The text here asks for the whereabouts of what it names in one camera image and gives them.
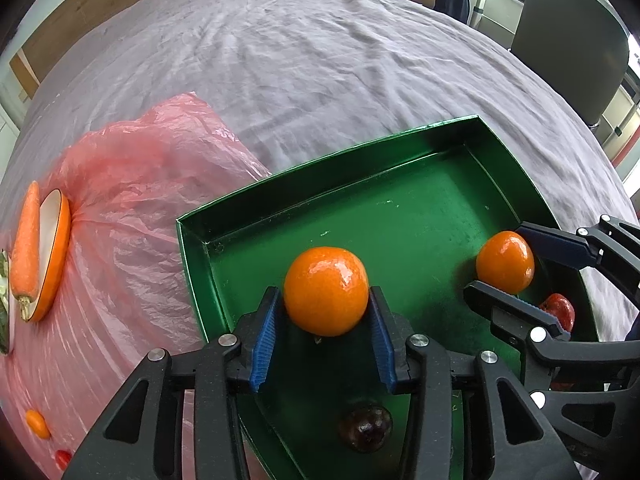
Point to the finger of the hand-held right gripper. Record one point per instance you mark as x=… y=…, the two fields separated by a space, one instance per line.
x=510 y=307
x=560 y=245

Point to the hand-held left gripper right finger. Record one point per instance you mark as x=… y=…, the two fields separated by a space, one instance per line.
x=382 y=345

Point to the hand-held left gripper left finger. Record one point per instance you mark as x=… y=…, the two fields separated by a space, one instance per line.
x=264 y=340

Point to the medium orange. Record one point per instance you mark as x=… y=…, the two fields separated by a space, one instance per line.
x=502 y=260

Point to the red strawberry-like fruit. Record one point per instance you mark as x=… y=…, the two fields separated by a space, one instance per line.
x=560 y=310

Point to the large orange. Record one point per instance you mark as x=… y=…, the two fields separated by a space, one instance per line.
x=325 y=287

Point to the dark plum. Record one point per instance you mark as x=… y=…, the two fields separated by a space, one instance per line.
x=365 y=427

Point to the green tray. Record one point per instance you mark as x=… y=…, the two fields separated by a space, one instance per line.
x=400 y=210

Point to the pink plastic sheet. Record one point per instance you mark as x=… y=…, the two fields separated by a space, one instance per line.
x=125 y=210

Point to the dark grey chair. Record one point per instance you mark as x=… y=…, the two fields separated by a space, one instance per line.
x=570 y=40

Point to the orange-rimmed plate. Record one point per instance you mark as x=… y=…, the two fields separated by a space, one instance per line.
x=54 y=260

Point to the red apple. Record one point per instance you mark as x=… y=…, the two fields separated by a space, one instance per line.
x=63 y=458

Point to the small orange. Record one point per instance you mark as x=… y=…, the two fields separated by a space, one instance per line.
x=37 y=423

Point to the carrot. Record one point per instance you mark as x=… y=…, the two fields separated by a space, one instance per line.
x=26 y=250

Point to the wooden headboard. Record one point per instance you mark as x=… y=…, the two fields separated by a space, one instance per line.
x=75 y=20

